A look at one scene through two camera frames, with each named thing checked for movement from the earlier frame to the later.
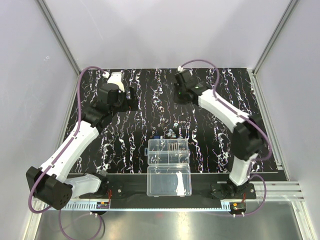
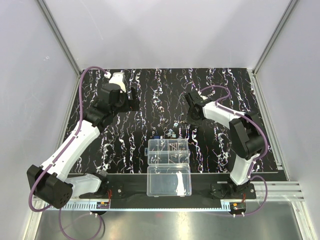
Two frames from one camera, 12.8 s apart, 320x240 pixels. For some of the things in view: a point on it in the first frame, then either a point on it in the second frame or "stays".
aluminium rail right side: [276, 191] stays
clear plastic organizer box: [168, 171] stays
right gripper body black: [180, 94] → [191, 98]
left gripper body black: [132, 97] stays
